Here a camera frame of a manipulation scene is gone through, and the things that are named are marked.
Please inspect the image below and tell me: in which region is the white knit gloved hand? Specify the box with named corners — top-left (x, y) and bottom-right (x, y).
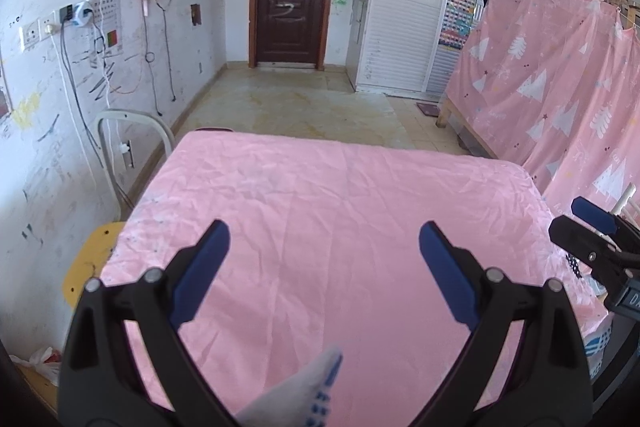
top-left (235, 347), bottom-right (344, 427)

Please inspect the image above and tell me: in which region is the white metal chair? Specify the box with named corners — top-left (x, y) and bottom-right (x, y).
top-left (611, 183), bottom-right (640, 228)

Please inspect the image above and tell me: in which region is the white plastic bag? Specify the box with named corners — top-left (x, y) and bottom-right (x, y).
top-left (10, 347), bottom-right (62, 387)

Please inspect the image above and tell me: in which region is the pink tree-print curtain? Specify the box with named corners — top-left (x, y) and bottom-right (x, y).
top-left (445, 0), bottom-right (639, 215)

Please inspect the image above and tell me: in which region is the small maroon floor mat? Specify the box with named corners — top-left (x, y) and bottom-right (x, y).
top-left (416, 102), bottom-right (439, 118)

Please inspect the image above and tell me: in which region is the pink bed sheet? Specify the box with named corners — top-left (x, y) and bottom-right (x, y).
top-left (101, 131), bottom-right (608, 426)

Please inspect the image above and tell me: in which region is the white louvered wardrobe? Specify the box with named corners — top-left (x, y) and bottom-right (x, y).
top-left (355, 0), bottom-right (483, 101)

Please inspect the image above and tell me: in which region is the white chair by wall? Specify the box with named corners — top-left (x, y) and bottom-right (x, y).
top-left (94, 107), bottom-right (177, 218)

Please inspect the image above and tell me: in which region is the colourful wall chart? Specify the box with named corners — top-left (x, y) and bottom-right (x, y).
top-left (438, 0), bottom-right (478, 50)

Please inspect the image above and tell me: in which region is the white wall socket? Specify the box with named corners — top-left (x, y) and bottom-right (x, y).
top-left (18, 11), bottom-right (58, 52)

